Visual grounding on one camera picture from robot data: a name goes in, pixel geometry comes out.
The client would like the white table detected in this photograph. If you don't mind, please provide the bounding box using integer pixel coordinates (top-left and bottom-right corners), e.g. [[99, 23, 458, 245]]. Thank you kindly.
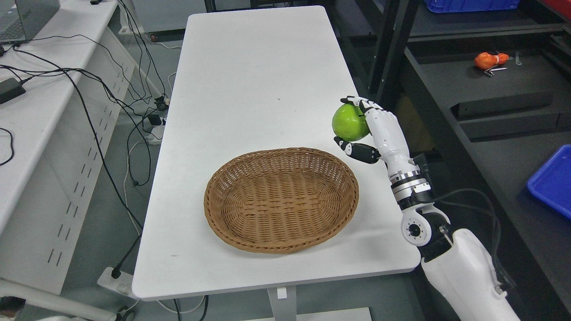
[[132, 6, 420, 321]]

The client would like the laptop computer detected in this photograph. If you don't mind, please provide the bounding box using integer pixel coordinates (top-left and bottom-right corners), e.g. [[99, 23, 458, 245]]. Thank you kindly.
[[0, 0, 60, 45]]

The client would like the white power strip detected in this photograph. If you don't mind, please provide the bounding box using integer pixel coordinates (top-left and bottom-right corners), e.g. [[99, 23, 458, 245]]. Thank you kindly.
[[97, 267, 138, 300]]

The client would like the green apple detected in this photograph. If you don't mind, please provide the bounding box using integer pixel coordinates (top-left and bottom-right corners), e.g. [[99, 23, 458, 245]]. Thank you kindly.
[[332, 103, 370, 142]]

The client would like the black power adapter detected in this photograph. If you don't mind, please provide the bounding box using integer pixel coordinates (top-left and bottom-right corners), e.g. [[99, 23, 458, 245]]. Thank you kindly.
[[0, 78, 26, 104]]

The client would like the black cable bundle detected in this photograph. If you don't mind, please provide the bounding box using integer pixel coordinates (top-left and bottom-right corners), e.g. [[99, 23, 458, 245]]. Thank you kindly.
[[0, 0, 210, 321]]

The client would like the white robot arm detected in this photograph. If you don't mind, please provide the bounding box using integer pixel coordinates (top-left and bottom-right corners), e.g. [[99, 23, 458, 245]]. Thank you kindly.
[[386, 154, 519, 321]]

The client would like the orange toy on shelf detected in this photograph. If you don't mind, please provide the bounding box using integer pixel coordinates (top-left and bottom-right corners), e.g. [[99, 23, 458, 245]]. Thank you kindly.
[[474, 52, 509, 77]]

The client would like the blue plastic tray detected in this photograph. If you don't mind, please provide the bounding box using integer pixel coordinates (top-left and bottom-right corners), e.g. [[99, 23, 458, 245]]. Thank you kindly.
[[526, 144, 571, 219]]

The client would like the white side desk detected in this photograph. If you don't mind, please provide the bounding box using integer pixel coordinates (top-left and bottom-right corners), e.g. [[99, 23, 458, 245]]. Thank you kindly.
[[0, 0, 136, 295]]

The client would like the brown wicker basket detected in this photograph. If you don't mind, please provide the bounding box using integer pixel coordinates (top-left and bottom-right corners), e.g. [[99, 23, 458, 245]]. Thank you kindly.
[[204, 148, 359, 254]]

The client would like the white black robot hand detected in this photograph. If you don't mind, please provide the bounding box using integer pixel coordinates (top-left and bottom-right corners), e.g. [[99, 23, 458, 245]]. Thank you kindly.
[[334, 96, 422, 183]]

